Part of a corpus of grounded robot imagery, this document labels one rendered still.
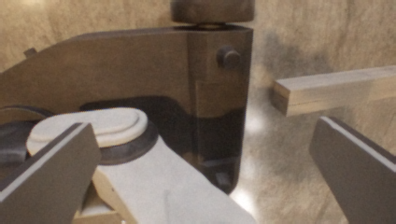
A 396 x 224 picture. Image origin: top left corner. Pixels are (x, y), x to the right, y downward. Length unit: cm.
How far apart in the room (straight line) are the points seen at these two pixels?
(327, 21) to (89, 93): 77
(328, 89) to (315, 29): 21
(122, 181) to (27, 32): 51
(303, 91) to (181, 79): 42
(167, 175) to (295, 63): 63
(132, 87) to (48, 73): 18
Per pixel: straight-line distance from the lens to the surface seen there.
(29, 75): 53
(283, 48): 75
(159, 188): 30
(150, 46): 45
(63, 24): 66
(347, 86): 86
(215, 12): 43
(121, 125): 35
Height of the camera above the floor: 61
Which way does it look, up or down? 60 degrees down
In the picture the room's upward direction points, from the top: 156 degrees clockwise
